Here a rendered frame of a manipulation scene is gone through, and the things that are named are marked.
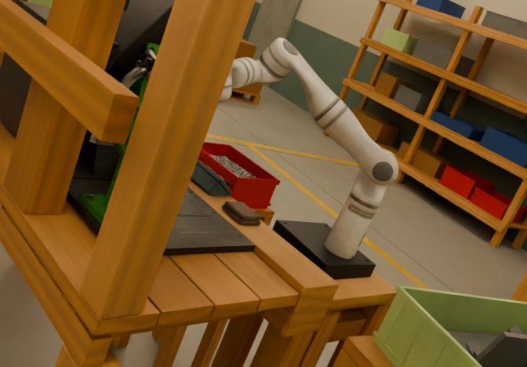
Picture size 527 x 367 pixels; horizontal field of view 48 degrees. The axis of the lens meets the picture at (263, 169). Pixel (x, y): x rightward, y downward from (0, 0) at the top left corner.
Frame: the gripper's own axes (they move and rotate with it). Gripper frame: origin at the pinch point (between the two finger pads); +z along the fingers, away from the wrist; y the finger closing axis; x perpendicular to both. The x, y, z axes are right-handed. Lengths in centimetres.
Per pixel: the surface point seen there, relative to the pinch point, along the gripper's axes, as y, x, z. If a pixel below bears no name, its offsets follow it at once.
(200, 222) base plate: -35.2, 17.3, -20.6
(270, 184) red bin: -65, -25, 6
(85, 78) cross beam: 22, 31, -41
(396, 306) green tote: -65, 1, -64
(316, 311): -60, 14, -50
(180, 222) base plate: -30.6, 22.0, -20.7
